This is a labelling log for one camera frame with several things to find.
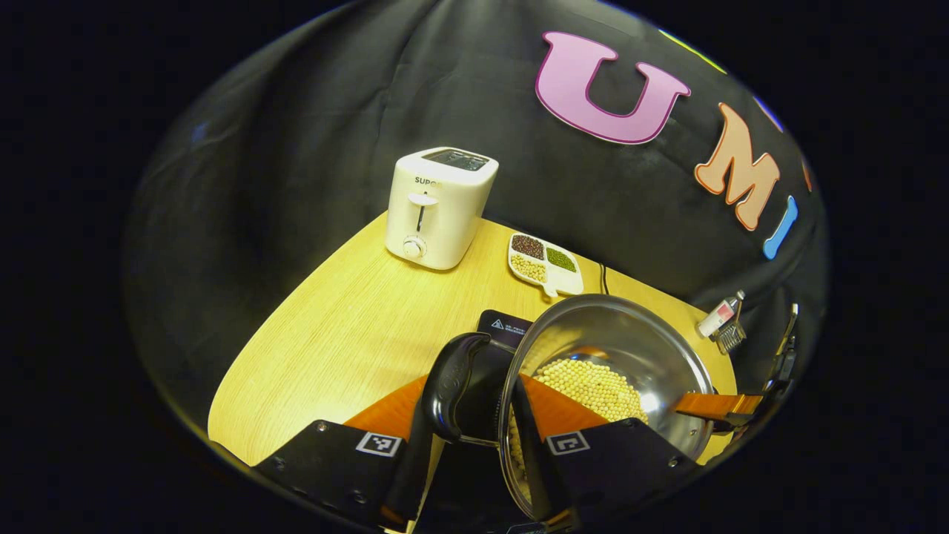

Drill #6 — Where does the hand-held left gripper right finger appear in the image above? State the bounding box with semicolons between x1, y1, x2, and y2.
512;375;701;524

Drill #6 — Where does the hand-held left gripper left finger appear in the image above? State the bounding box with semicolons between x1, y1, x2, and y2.
252;375;438;531

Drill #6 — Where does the pile of yellow soybeans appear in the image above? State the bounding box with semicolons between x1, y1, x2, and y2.
508;358;649;505

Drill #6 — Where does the steel pot with black handle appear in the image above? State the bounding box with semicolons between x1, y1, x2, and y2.
421;293;716;524

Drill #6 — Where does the black induction cooktop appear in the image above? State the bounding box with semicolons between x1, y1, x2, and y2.
437;309;535;531

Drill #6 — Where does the clear bottle with pink label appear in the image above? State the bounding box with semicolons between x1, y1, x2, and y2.
695;289;746;340

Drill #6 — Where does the white divided dish of beans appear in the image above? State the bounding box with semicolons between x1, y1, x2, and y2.
507;232;585;299

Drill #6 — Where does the white toaster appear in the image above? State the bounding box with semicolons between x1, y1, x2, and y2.
384;146;500;271

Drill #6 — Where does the small wire basket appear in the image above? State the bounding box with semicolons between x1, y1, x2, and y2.
713;320;748;355

